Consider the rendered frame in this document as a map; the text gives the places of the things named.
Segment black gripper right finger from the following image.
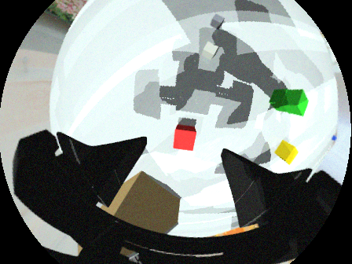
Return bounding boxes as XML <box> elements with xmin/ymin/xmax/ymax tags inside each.
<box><xmin>221</xmin><ymin>148</ymin><xmax>312</xmax><ymax>229</ymax></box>

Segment red block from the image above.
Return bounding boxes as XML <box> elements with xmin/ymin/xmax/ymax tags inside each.
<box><xmin>173</xmin><ymin>125</ymin><xmax>196</xmax><ymax>151</ymax></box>

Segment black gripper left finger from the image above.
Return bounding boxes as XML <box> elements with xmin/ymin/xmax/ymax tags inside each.
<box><xmin>56</xmin><ymin>131</ymin><xmax>147</xmax><ymax>207</ymax></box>

